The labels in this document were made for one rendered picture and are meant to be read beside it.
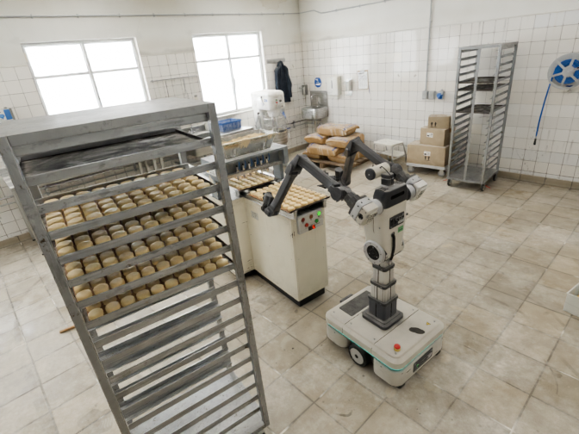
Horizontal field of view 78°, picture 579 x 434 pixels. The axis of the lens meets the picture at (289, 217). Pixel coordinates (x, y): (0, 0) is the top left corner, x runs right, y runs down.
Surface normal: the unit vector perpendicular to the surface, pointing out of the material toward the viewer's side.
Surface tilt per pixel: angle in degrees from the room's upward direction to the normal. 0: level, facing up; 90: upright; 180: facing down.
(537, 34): 90
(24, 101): 90
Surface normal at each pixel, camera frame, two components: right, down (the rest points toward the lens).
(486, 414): -0.09, -0.91
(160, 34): 0.68, 0.25
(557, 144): -0.73, 0.34
